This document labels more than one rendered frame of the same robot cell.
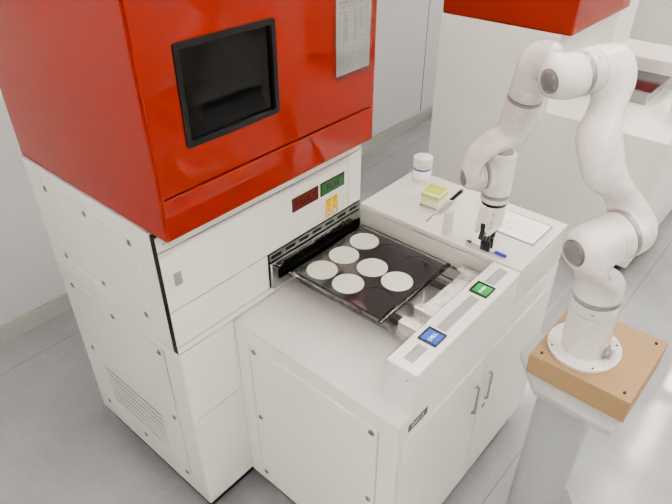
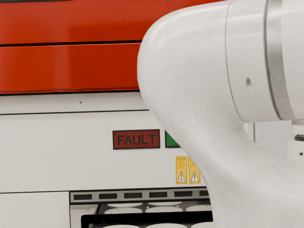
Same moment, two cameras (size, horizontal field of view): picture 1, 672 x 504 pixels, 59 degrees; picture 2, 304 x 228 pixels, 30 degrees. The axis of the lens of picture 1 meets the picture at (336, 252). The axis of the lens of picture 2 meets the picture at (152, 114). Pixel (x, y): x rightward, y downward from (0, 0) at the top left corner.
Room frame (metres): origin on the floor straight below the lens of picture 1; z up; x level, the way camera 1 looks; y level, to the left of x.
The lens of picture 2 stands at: (0.73, -0.99, 1.24)
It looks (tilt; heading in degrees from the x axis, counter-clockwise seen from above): 3 degrees down; 49
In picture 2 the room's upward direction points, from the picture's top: 2 degrees counter-clockwise
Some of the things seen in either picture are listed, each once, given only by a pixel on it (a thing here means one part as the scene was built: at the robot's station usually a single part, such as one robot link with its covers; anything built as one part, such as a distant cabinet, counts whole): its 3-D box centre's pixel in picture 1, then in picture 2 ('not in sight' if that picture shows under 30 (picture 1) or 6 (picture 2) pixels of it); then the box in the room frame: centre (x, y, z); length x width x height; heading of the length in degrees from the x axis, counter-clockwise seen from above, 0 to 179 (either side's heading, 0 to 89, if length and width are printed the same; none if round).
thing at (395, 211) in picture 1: (459, 230); not in sight; (1.76, -0.43, 0.89); 0.62 x 0.35 x 0.14; 49
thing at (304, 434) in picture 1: (401, 376); not in sight; (1.52, -0.24, 0.41); 0.97 x 0.64 x 0.82; 139
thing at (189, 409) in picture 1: (224, 333); not in sight; (1.75, 0.45, 0.41); 0.82 x 0.71 x 0.82; 139
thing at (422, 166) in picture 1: (422, 168); not in sight; (2.00, -0.32, 1.01); 0.07 x 0.07 x 0.10
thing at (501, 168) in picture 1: (498, 171); not in sight; (1.54, -0.47, 1.24); 0.09 x 0.08 x 0.13; 102
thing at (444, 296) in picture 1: (441, 308); not in sight; (1.37, -0.32, 0.87); 0.36 x 0.08 x 0.03; 139
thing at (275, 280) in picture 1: (318, 246); (159, 220); (1.65, 0.06, 0.89); 0.44 x 0.02 x 0.10; 139
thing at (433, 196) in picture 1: (434, 198); not in sight; (1.80, -0.34, 1.00); 0.07 x 0.07 x 0.07; 53
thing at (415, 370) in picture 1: (456, 331); not in sight; (1.24, -0.34, 0.89); 0.55 x 0.09 x 0.14; 139
